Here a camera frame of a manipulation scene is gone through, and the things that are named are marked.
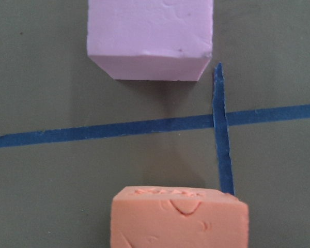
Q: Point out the pink foam cube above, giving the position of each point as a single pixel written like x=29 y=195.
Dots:
x=151 y=40

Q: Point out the orange foam cube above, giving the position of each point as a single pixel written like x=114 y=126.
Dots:
x=149 y=216

